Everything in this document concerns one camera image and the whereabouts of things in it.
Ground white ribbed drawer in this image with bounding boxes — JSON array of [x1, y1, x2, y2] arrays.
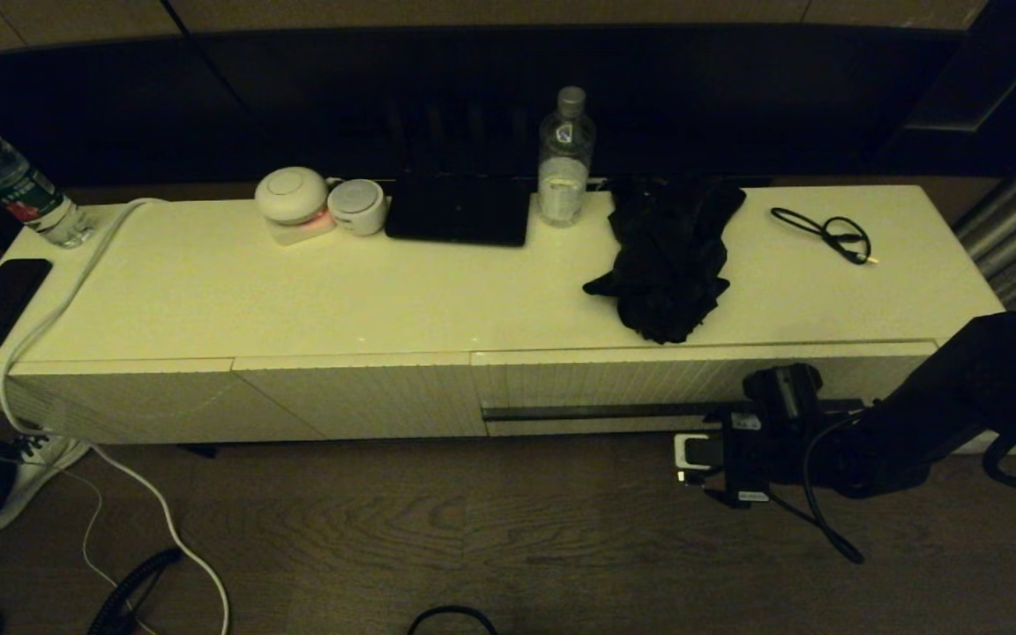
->
[[471, 340, 938, 437]]

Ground black umbrella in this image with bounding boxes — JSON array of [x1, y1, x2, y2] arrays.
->
[[583, 176, 747, 345]]

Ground white low cabinet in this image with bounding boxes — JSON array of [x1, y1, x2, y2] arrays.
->
[[0, 183, 1007, 459]]

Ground clear water bottle grey cap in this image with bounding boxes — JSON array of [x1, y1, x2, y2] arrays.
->
[[537, 86, 598, 228]]

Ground white ribbed cabinet door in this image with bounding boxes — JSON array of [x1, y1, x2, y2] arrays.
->
[[233, 352, 489, 439], [12, 355, 328, 445]]

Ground black flat router box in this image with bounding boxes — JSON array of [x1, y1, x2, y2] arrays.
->
[[385, 170, 533, 248]]

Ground small white round speaker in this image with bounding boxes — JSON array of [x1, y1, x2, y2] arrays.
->
[[329, 179, 388, 237]]

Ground white dome device pink base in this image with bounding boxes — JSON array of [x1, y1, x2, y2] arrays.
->
[[255, 166, 337, 247]]

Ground white sneaker dark laces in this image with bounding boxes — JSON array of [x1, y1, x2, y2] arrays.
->
[[0, 430, 92, 534]]

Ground water bottle with green label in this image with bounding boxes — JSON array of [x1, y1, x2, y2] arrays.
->
[[0, 101, 96, 249]]

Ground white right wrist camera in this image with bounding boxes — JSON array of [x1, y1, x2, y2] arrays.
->
[[673, 431, 725, 488]]

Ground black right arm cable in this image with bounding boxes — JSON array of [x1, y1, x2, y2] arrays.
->
[[768, 415, 868, 565]]

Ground black audio cable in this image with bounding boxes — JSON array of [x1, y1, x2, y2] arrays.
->
[[771, 206, 879, 265]]

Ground black floor cable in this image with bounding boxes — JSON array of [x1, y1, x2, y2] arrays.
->
[[407, 605, 500, 635]]

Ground black coiled cable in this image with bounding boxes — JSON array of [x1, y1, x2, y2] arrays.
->
[[87, 549, 184, 635]]

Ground thin white charging cable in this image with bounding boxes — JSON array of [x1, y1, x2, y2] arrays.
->
[[0, 353, 158, 635]]

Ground thick white power cable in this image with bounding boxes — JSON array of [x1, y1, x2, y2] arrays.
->
[[0, 198, 231, 635]]

